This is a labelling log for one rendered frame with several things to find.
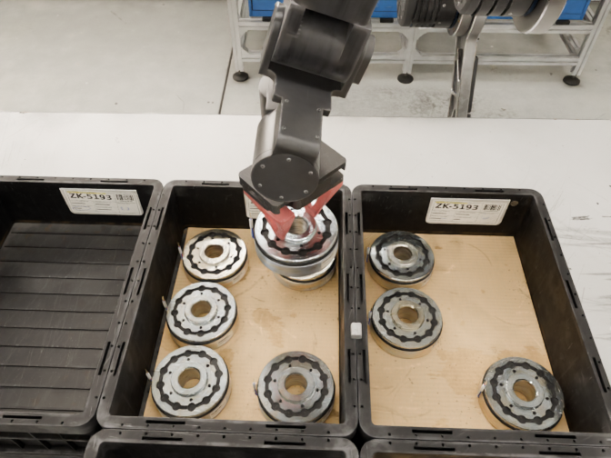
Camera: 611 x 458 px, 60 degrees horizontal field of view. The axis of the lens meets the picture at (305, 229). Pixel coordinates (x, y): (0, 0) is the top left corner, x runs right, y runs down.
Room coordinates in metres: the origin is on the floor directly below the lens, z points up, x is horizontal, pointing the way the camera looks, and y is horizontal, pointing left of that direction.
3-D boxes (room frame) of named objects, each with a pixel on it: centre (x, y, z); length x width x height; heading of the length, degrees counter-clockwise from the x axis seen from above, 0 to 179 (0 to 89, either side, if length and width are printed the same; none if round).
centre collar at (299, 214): (0.41, 0.01, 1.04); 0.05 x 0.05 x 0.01
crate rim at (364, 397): (0.40, -0.22, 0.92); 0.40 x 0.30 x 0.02; 178
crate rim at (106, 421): (0.41, 0.08, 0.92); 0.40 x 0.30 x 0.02; 178
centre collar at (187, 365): (0.30, 0.15, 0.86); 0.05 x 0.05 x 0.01
